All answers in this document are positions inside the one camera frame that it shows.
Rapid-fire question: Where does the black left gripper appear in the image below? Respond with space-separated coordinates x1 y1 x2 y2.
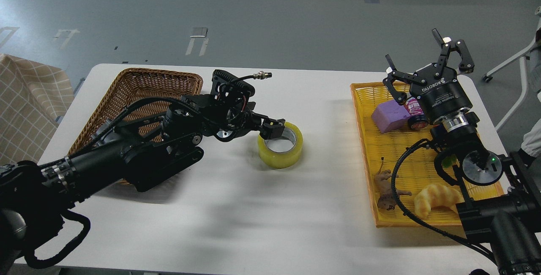
213 100 286 142

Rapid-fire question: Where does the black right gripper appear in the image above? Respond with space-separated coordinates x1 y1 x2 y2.
383 29 475 125

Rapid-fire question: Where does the yellow tape roll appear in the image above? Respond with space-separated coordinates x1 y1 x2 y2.
257 122 303 169

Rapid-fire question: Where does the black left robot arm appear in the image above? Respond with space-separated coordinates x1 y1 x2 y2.
0 69 285 275

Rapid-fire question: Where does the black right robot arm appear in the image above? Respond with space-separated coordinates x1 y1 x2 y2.
383 29 541 275

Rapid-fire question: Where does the small pink can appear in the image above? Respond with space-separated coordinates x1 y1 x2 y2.
404 97 429 131

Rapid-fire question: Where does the purple foam block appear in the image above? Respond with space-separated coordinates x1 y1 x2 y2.
371 100 411 134

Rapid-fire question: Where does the yellow plastic basket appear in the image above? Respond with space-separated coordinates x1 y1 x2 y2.
350 82 505 228

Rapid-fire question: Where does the brown toy animal figure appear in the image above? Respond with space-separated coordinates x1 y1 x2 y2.
373 156 396 211

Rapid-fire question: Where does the toy croissant bread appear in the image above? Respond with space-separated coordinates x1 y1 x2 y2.
414 183 465 219

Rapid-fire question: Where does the brown wicker basket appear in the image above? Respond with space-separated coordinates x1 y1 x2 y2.
42 68 203 198

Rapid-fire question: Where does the beige checkered cloth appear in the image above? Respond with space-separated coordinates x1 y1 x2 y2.
0 54 74 164

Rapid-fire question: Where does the white chair frame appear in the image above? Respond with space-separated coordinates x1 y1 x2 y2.
482 7 541 132

